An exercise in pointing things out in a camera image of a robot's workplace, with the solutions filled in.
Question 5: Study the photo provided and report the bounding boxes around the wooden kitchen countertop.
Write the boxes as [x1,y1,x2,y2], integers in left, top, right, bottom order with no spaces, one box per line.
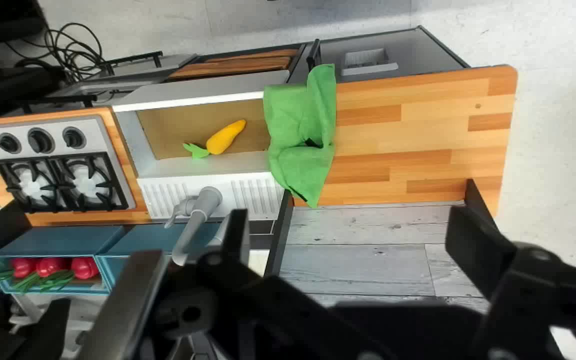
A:
[290,63,520,215]

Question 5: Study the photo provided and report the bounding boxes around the white toy sink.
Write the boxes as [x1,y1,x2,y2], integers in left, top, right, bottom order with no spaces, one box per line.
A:
[109,78,296,221]

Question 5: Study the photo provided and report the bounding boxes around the black metal frame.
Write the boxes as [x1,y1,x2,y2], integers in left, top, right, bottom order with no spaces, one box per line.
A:
[263,190,296,275]

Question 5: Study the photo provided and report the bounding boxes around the grey toy stove top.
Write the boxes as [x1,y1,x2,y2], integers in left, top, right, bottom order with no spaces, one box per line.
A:
[0,116,135,213]

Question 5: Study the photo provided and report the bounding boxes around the black stovetop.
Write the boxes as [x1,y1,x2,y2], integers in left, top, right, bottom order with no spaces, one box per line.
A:
[0,106,151,228]

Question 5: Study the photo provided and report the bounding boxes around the grey wood backsplash panel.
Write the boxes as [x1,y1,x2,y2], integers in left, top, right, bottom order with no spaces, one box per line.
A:
[277,201,492,310]

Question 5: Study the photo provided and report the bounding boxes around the green cloth towel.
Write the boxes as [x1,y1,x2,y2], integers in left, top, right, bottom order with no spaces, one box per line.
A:
[260,62,338,209]

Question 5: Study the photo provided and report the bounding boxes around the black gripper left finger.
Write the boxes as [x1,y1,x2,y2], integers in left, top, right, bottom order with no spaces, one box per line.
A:
[196,208,303,316]

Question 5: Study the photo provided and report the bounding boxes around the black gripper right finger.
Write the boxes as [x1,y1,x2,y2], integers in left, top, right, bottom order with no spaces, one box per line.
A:
[443,177,526,305]

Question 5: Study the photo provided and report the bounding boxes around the black cables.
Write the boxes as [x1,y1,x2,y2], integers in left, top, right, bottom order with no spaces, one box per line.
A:
[35,19,114,76]

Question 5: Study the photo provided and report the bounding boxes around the yellow toy corn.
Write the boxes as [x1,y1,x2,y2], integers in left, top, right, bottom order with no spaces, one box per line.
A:
[182,117,247,160]

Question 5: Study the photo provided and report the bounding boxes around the red toy radish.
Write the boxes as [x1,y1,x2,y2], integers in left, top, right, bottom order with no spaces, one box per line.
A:
[33,256,62,280]
[10,257,35,280]
[67,256,100,282]

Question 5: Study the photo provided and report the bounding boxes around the blue plastic bin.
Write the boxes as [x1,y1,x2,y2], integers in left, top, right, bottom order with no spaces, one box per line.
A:
[97,220,236,285]
[0,224,130,295]

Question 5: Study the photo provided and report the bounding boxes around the grey toy faucet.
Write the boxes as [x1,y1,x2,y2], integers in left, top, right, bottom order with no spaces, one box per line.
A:
[166,185,226,268]

